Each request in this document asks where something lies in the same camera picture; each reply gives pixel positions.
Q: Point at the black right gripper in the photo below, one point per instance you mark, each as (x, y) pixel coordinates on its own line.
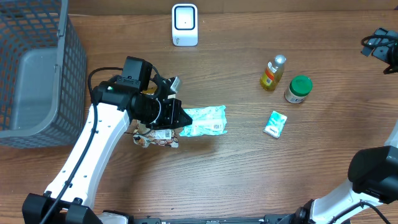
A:
(379, 47)

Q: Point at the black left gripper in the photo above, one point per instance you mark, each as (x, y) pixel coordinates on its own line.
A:
(175, 109)

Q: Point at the teal tissue packet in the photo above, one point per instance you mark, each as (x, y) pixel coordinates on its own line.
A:
(210, 121)

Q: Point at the brown snack bag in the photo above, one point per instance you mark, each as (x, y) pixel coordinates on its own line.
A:
(144, 136)

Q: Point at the green white tissue pack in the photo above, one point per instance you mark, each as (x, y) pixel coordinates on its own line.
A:
(275, 124)

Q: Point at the green lid white jar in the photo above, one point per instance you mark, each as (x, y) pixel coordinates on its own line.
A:
(298, 89)

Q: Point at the yellow liquid bottle grey cap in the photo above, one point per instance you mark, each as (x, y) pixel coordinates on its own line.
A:
(273, 73)

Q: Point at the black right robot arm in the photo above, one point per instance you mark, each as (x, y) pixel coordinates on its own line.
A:
(371, 182)

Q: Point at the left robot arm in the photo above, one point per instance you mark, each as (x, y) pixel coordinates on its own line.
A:
(139, 93)

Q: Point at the white barcode scanner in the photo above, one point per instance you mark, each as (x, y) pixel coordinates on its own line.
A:
(185, 25)

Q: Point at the dark grey mesh plastic basket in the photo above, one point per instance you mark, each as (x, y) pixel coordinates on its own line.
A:
(43, 75)

